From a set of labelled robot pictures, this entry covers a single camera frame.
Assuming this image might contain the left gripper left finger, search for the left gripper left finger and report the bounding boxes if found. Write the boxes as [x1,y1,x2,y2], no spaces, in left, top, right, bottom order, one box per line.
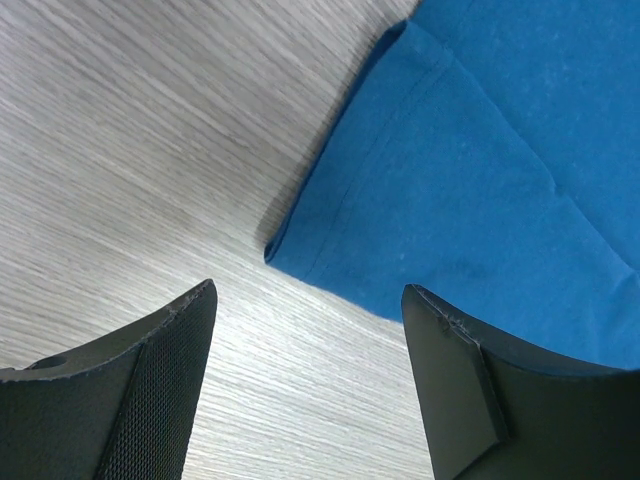
[1,279,218,479]

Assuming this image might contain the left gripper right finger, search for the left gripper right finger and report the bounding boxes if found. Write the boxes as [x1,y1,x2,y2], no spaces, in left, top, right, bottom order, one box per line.
[402,285,639,479]

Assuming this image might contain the blue t shirt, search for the blue t shirt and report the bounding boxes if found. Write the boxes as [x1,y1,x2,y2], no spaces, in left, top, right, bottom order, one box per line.
[264,1,639,369]

